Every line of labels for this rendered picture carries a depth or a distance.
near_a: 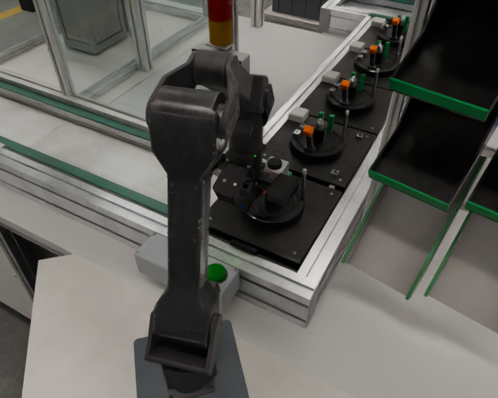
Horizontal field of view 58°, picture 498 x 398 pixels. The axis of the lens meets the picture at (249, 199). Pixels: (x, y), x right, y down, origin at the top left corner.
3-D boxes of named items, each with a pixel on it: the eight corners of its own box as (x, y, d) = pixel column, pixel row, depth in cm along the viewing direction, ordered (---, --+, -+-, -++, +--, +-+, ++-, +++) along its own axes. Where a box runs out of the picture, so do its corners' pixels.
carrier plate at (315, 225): (299, 270, 90) (299, 263, 88) (198, 227, 98) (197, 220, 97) (341, 197, 105) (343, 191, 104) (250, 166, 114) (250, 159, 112)
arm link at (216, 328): (209, 382, 56) (205, 357, 52) (141, 366, 58) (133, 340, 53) (224, 335, 61) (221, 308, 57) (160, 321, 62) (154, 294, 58)
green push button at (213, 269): (218, 288, 86) (218, 282, 85) (201, 280, 88) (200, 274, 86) (229, 273, 89) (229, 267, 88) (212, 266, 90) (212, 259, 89)
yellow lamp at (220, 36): (225, 48, 92) (224, 24, 89) (205, 43, 94) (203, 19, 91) (238, 39, 95) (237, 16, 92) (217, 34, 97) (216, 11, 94)
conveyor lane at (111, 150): (296, 296, 96) (299, 267, 89) (20, 173, 126) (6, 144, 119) (343, 213, 114) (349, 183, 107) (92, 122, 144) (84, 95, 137)
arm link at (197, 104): (218, 99, 42) (235, 86, 47) (145, 90, 43) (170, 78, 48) (207, 361, 55) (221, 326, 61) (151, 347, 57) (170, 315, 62)
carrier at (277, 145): (344, 194, 106) (352, 151, 97) (254, 163, 115) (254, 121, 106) (375, 140, 121) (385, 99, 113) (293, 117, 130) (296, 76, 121)
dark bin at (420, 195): (446, 212, 68) (452, 190, 62) (368, 177, 74) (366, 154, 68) (526, 76, 74) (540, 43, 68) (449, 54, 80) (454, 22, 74)
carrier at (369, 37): (420, 65, 153) (430, 28, 144) (352, 50, 161) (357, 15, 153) (435, 39, 168) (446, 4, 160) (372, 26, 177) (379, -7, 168)
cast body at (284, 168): (276, 199, 94) (277, 174, 89) (257, 193, 95) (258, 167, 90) (292, 176, 99) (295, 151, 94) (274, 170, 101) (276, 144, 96)
